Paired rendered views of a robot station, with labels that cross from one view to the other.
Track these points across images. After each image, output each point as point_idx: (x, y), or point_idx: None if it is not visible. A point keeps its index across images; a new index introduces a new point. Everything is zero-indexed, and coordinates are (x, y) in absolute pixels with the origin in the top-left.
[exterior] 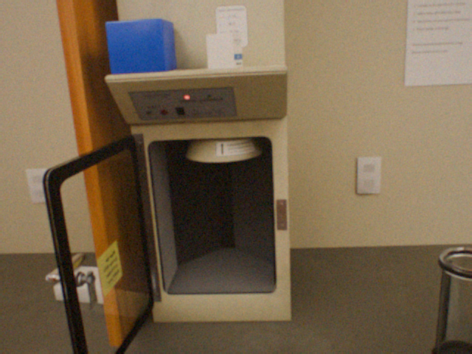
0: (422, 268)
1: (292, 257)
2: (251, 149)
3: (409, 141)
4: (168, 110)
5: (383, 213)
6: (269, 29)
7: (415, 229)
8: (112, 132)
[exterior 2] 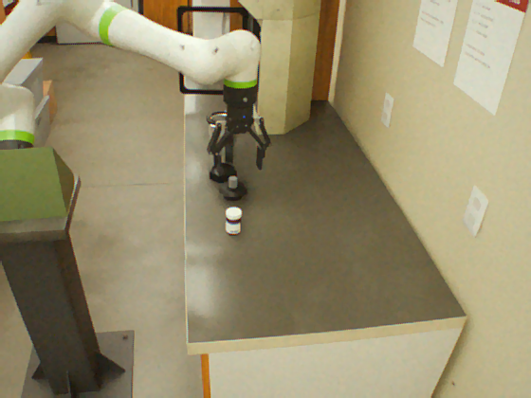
0: (338, 180)
1: (336, 135)
2: None
3: (407, 97)
4: None
5: (387, 147)
6: None
7: (394, 175)
8: None
